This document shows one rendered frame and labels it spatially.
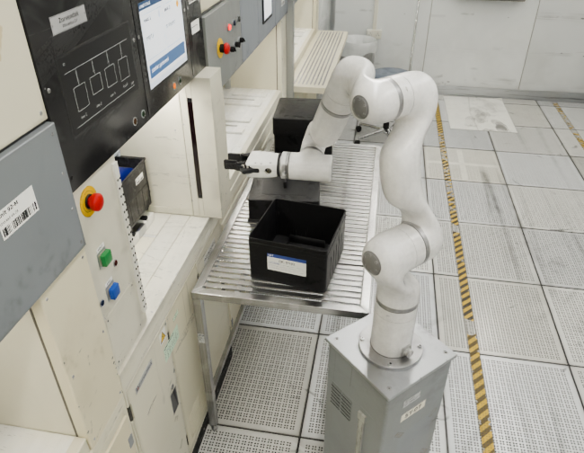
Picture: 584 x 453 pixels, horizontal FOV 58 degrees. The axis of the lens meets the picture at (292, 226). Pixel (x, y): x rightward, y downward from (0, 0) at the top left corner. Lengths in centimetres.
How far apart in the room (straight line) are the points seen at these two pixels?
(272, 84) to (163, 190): 145
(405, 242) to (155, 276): 82
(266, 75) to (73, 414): 238
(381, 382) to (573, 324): 176
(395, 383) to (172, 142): 108
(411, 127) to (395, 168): 10
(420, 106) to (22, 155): 83
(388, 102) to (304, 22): 352
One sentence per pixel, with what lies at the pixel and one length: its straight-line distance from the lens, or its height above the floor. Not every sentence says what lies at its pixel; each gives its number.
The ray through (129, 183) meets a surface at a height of 109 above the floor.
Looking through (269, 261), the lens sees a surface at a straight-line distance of 177.
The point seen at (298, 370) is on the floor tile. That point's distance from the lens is 255.
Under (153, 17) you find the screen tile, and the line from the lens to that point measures 148.
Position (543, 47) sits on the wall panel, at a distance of 604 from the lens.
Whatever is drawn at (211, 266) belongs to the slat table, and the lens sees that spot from 192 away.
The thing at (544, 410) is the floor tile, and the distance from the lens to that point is 265.
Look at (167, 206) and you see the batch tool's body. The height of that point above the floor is 90.
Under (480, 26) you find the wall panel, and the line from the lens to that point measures 587.
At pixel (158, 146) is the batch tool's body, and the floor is 115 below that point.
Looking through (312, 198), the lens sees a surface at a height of 86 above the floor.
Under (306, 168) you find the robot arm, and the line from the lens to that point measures 158.
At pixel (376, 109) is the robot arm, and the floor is 151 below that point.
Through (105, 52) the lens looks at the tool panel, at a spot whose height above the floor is 162.
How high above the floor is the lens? 193
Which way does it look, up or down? 34 degrees down
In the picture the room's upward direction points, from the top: straight up
